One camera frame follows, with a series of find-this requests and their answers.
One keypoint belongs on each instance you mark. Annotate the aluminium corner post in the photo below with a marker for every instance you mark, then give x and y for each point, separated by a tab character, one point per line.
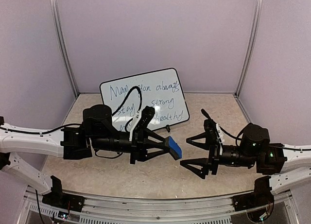
63	49
250	47

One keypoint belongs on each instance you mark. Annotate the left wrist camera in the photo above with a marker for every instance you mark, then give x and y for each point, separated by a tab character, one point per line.
141	120

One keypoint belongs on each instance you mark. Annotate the black whiteboard eraser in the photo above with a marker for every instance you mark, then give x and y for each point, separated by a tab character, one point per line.
173	148

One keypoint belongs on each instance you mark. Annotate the front aluminium rail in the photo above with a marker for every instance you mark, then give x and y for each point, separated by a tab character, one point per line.
112	210

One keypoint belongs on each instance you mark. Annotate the small whiteboard with wire stand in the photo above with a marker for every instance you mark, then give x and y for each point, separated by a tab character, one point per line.
160	89

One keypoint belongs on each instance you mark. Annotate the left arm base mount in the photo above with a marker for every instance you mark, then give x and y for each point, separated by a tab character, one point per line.
63	200

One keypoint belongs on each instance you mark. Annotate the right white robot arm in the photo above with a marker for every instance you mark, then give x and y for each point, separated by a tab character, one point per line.
284	165

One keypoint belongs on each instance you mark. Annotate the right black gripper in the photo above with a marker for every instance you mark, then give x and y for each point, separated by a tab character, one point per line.
205	163

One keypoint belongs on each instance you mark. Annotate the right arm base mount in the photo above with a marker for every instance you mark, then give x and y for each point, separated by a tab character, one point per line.
252	200

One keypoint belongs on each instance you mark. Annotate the right aluminium corner post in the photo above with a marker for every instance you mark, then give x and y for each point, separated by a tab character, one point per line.
250	47

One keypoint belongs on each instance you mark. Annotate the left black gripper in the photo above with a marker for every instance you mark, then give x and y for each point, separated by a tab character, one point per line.
139	148

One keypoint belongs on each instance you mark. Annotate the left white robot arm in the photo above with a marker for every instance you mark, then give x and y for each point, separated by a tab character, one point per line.
78	141

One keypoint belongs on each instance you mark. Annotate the left aluminium corner post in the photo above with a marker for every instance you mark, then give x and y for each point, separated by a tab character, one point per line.
63	49

